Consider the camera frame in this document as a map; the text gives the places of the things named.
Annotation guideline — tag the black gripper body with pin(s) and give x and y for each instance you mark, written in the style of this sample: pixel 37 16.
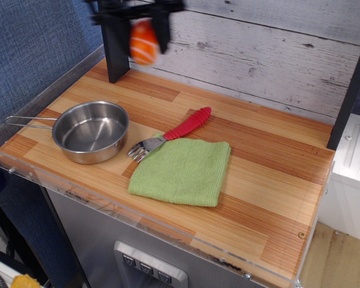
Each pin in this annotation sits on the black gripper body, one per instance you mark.
pixel 105 11

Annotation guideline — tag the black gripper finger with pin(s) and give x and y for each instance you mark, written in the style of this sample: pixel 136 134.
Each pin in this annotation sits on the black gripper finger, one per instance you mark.
pixel 161 25

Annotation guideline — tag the salmon sushi toy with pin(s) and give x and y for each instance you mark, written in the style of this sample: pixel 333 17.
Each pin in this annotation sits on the salmon sushi toy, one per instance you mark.
pixel 144 46

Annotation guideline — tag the green cloth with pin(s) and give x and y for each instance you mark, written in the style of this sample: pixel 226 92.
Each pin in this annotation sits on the green cloth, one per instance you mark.
pixel 182 171

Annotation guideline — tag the clear acrylic edge guard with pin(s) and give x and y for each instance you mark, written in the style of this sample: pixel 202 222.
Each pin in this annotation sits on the clear acrylic edge guard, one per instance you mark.
pixel 260 229

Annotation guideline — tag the steel cabinet with button panel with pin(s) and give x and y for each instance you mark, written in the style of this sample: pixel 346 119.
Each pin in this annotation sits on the steel cabinet with button panel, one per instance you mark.
pixel 115 250

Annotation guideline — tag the white aluminium block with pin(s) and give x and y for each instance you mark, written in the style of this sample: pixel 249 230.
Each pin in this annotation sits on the white aluminium block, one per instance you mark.
pixel 340 207

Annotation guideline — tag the yellow object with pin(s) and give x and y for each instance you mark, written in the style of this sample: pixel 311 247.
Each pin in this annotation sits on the yellow object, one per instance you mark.
pixel 24 281

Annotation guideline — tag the steel pot with wire handle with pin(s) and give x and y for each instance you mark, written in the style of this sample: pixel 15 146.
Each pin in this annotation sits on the steel pot with wire handle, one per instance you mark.
pixel 87 133

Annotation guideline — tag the red handled fork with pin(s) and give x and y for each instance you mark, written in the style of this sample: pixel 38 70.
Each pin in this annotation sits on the red handled fork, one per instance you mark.
pixel 140 150

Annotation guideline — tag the black right post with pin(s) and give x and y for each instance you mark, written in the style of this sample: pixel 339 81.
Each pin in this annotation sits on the black right post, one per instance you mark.
pixel 346 109

